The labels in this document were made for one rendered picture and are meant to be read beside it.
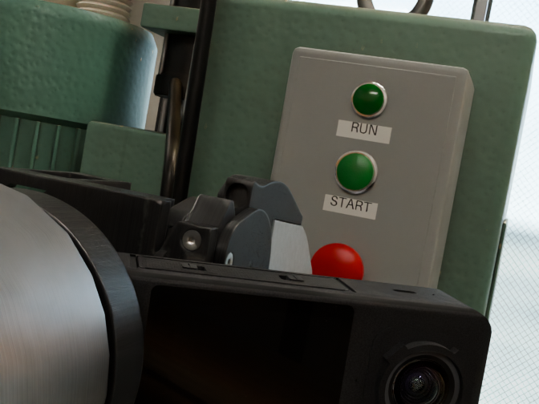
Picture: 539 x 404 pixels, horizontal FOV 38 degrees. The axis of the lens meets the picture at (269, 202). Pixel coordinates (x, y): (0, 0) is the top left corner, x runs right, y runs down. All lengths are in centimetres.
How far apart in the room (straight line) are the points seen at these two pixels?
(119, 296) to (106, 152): 44
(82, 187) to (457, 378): 12
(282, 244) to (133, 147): 31
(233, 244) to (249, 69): 30
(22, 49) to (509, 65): 36
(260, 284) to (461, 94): 25
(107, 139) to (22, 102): 7
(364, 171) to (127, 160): 23
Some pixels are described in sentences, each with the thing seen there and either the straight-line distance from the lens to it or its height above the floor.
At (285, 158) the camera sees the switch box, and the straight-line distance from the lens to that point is 44.
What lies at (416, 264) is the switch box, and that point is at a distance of 42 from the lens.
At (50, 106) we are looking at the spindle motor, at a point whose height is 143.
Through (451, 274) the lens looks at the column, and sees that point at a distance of 49.
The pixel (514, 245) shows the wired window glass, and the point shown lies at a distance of 199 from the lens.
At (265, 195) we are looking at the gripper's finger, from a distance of 26.
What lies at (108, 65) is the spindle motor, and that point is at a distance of 64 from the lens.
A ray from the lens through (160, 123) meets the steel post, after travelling 216.
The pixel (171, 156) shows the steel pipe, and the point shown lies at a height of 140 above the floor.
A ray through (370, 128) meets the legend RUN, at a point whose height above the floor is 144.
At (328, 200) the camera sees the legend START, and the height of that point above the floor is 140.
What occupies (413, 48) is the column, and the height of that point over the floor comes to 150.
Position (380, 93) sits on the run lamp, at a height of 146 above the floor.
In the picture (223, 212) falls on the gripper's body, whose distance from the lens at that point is 23.
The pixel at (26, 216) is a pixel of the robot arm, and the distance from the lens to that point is 16.
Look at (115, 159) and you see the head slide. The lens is 60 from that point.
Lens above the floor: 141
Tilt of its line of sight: 3 degrees down
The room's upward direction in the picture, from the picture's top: 10 degrees clockwise
